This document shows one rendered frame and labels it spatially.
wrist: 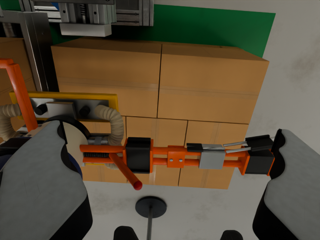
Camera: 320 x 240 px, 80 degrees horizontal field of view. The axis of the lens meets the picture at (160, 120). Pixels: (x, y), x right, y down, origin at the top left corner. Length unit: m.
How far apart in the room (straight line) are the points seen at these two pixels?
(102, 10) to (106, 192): 2.20
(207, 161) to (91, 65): 0.85
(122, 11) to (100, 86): 0.52
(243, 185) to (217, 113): 1.45
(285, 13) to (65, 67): 1.58
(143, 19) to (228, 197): 2.16
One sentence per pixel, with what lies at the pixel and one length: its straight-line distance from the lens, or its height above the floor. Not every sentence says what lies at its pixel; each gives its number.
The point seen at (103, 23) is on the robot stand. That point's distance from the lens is 0.68.
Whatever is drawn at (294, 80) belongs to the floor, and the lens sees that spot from 2.04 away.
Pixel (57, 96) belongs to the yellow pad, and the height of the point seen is 1.07.
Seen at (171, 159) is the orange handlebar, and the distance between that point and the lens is 0.57.
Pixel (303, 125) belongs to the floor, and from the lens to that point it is 2.32.
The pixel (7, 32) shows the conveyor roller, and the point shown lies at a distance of 1.36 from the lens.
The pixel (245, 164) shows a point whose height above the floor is 1.20.
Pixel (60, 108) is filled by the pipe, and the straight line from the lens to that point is 0.67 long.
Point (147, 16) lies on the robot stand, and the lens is 1.41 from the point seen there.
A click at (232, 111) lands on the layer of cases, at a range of 1.29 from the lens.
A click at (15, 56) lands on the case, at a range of 1.20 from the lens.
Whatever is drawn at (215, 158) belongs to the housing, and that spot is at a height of 1.20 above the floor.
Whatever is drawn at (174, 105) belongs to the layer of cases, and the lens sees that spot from 1.19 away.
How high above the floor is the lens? 1.63
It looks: 62 degrees down
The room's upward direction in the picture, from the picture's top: 178 degrees counter-clockwise
